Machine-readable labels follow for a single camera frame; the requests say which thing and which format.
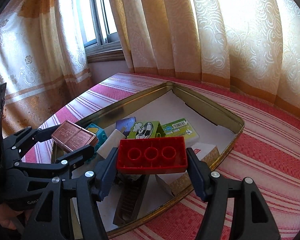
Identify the red striped bed cover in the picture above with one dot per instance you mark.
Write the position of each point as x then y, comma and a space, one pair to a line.
268, 151

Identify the teal toy brick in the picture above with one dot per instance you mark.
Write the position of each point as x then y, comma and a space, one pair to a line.
100, 134

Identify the beige patterned card box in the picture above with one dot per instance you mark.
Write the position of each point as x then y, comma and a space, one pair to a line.
197, 164

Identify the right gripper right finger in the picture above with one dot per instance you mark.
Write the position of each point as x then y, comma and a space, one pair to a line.
251, 219

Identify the green toy cube block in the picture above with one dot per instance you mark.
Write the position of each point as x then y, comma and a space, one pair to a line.
146, 129

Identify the red toy brick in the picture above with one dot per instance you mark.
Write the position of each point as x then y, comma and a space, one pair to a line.
152, 156

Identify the window with metal frame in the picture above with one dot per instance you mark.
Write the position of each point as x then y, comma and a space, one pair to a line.
98, 30

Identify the person's left hand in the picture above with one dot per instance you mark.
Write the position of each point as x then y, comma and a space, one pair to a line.
7, 215

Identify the large cream patterned curtain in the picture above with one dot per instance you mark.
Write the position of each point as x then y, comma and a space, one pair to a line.
249, 46

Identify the white power adapter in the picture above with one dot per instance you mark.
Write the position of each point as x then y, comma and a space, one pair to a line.
113, 141

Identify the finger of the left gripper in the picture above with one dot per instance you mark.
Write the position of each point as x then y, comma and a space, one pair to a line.
65, 163
22, 141

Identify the purple cube block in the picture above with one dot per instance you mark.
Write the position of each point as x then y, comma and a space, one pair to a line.
125, 125

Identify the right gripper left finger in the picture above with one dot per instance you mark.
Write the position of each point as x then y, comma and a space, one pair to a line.
51, 219

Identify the white paper tin lining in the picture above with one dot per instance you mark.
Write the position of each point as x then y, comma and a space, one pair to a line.
214, 124

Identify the copper metal case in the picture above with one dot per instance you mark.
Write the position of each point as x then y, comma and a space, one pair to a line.
70, 137

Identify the left side cream curtain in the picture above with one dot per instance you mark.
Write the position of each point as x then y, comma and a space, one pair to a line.
42, 60

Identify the gold rectangular tin box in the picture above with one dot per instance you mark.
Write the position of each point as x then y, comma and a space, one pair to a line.
152, 129

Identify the clear plastic floss pick box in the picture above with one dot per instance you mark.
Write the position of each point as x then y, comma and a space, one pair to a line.
181, 128

